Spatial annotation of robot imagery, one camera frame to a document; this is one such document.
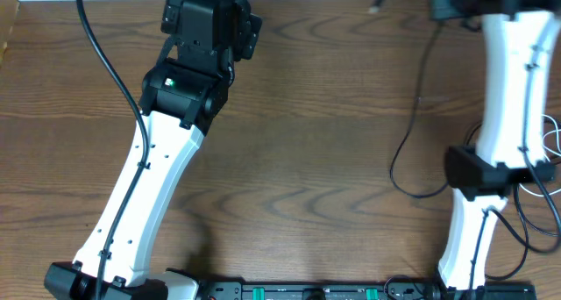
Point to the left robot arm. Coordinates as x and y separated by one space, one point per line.
181 95

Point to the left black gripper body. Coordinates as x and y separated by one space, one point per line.
244 39

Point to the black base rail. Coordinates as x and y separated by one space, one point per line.
400 289

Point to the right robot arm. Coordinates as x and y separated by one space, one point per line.
520 38

